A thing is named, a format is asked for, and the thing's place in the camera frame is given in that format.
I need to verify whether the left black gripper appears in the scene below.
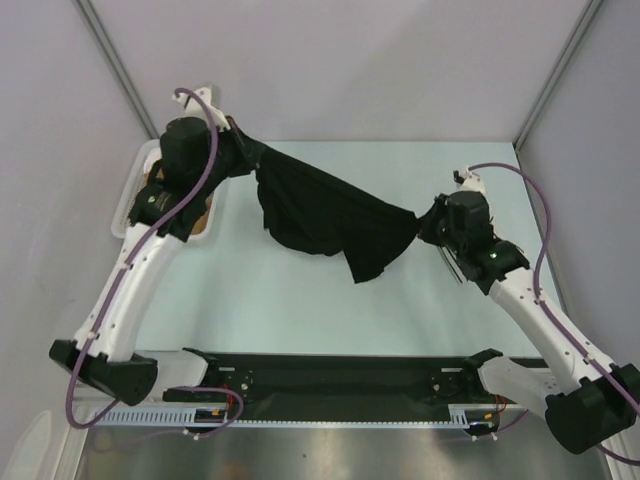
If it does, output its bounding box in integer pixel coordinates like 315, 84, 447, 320
194, 115, 263, 197

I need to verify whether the right aluminium corner post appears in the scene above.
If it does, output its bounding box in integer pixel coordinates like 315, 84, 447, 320
512, 0, 607, 155

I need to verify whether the brown tank top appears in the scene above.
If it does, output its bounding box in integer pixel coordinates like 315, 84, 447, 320
143, 159, 215, 241

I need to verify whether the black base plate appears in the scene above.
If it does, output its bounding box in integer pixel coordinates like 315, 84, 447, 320
162, 349, 517, 423

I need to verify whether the slotted cable duct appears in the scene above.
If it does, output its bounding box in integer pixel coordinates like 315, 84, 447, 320
97, 407, 496, 430

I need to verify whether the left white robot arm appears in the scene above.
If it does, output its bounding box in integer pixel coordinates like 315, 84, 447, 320
49, 87, 255, 410

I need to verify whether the black tank top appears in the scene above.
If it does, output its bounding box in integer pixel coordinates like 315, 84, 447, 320
239, 133, 419, 283

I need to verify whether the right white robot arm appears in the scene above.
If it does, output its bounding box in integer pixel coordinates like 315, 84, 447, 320
418, 166, 639, 454

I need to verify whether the aluminium corner post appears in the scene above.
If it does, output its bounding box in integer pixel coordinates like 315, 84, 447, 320
71, 0, 159, 140
512, 0, 607, 155

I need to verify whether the white plastic basket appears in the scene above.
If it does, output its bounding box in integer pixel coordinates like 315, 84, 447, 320
109, 138, 229, 247

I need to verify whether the left aluminium corner post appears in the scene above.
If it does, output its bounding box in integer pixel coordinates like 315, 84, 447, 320
71, 0, 159, 140

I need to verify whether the aluminium frame rail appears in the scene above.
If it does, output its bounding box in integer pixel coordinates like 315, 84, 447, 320
69, 389, 531, 409

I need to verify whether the striped white tank top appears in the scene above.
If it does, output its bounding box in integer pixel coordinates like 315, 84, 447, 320
438, 247, 466, 284

